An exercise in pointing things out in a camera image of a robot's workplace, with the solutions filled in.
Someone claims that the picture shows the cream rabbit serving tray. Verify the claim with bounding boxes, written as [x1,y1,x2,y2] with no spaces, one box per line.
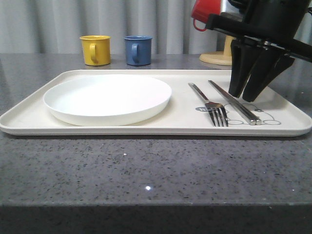
[0,70,312,137]

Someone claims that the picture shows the silver chopstick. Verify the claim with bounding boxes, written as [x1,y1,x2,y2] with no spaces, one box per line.
[208,80,258,126]
[237,101,262,126]

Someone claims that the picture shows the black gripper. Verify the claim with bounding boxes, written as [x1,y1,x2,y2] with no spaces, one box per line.
[206,0,312,102]

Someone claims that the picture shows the white round plate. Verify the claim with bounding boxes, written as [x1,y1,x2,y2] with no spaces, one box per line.
[43,74,172,126]

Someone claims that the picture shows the yellow mug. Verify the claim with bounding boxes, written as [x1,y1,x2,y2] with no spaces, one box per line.
[80,35,111,66]

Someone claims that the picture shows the blue mug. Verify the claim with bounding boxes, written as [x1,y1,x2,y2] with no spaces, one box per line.
[124,35,153,66]

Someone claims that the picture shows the grey curtain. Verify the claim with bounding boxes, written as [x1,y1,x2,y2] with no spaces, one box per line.
[0,0,312,55]

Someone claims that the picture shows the red mug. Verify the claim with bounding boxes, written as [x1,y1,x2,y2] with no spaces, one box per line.
[191,0,221,32]

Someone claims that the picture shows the wooden mug tree stand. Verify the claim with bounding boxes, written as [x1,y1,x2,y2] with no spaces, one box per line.
[199,36,235,66]

